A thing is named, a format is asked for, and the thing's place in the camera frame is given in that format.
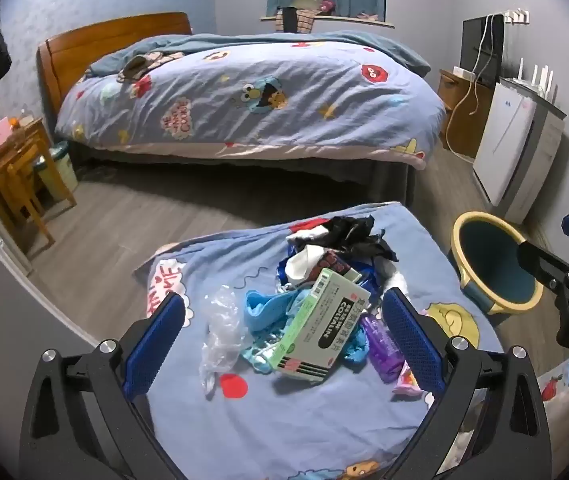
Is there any wooden headboard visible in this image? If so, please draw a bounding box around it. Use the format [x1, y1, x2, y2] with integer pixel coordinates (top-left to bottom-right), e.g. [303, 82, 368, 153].
[37, 11, 194, 121]

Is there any green medicine box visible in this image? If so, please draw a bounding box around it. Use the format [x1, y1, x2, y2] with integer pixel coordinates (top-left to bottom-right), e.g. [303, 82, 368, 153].
[267, 268, 371, 383]

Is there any brown cloth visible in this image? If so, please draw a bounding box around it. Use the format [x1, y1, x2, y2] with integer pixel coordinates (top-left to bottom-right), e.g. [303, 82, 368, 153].
[117, 55, 162, 83]

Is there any pink wrapper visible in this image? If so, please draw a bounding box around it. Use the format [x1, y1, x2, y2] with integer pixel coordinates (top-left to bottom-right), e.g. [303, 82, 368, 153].
[392, 362, 428, 396]

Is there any purple bottle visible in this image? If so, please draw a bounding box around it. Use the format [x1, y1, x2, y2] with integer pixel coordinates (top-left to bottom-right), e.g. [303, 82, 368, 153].
[361, 312, 405, 383]

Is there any cyan face mask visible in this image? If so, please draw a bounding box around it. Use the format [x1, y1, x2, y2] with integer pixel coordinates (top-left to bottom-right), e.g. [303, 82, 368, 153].
[238, 327, 370, 377]

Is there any yellow rimmed blue bin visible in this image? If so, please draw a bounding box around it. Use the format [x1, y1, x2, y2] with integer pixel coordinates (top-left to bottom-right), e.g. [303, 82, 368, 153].
[451, 211, 545, 316]

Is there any light blue face mask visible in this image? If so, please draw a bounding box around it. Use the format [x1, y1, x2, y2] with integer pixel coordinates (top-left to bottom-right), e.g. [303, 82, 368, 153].
[244, 287, 315, 337]

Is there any strawberry print carton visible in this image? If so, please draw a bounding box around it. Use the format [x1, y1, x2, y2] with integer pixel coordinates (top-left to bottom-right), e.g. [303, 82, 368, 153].
[539, 352, 569, 401]

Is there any wooden side table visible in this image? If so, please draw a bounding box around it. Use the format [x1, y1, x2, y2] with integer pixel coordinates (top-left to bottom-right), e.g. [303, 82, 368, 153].
[0, 117, 78, 256]

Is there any clear plastic bag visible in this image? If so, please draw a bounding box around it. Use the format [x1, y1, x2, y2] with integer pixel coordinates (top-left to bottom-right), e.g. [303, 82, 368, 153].
[199, 285, 248, 397]

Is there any black monitor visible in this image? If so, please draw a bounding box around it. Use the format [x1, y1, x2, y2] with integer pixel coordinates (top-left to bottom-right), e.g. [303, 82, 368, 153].
[461, 14, 505, 88]

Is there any white cable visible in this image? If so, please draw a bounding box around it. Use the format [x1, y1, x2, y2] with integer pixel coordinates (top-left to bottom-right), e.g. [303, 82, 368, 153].
[445, 10, 496, 153]

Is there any red black packet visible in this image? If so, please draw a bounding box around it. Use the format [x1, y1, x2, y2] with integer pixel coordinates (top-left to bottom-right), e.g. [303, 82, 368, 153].
[315, 249, 360, 281]

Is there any black plastic bag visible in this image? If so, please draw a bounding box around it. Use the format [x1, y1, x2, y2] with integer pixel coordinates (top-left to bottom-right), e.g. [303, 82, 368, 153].
[327, 215, 398, 263]

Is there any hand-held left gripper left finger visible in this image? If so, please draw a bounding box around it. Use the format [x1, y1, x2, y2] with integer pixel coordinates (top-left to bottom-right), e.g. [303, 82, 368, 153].
[19, 291, 188, 480]

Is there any pale green waste bin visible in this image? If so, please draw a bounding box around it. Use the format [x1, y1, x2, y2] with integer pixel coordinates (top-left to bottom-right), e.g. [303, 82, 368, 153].
[32, 141, 79, 203]

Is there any dark bed base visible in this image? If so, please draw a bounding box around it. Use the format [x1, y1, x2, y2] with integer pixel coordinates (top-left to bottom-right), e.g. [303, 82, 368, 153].
[69, 140, 416, 207]

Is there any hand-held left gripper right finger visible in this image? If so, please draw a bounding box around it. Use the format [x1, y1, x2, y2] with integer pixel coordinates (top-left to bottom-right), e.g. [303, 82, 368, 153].
[382, 287, 551, 480]

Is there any plaid cloth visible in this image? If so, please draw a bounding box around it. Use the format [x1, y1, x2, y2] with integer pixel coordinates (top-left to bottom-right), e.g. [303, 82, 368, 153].
[274, 6, 318, 34]

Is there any white router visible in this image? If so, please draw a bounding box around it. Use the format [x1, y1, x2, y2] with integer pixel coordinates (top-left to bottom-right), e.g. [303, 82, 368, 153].
[511, 57, 559, 102]

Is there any window sill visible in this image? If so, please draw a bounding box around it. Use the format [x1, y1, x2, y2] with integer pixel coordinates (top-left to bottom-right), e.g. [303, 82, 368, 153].
[260, 12, 395, 29]

